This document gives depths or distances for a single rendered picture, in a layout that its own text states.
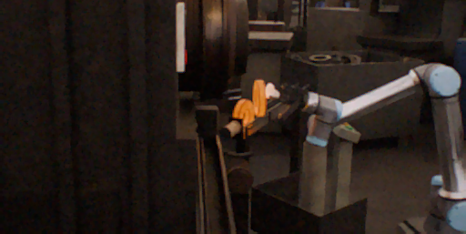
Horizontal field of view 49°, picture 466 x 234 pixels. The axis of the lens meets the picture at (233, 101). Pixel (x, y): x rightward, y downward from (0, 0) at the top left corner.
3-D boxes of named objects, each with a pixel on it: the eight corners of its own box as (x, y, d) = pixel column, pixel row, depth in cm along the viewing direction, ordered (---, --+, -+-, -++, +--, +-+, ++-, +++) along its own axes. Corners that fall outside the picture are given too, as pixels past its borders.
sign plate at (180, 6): (177, 71, 141) (176, 5, 137) (177, 59, 166) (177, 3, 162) (185, 71, 141) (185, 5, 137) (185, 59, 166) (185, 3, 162)
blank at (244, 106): (238, 138, 242) (245, 139, 240) (228, 117, 231) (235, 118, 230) (251, 114, 250) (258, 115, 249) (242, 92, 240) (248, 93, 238)
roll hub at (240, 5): (234, 81, 176) (235, -2, 170) (227, 69, 204) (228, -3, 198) (250, 81, 177) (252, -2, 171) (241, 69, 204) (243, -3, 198)
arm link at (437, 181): (455, 206, 257) (460, 172, 253) (468, 220, 240) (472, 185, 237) (424, 204, 258) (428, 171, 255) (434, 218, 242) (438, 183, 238)
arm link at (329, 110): (339, 126, 224) (347, 104, 222) (312, 118, 223) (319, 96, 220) (333, 119, 234) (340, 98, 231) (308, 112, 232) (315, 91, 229)
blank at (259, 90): (258, 86, 213) (267, 86, 213) (253, 76, 228) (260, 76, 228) (258, 121, 218) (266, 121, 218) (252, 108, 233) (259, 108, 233)
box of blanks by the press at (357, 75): (312, 158, 404) (317, 61, 388) (268, 131, 480) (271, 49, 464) (418, 147, 439) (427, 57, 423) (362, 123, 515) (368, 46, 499)
